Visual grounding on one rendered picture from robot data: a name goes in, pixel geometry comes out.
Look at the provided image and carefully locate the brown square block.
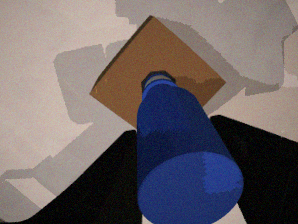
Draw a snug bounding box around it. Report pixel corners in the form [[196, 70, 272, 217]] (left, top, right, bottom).
[[90, 16, 226, 128]]

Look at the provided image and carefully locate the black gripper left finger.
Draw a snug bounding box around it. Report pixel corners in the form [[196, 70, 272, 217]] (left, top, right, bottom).
[[0, 129, 142, 224]]

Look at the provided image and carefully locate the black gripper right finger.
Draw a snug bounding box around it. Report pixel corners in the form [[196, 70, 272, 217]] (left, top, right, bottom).
[[210, 115, 298, 224]]

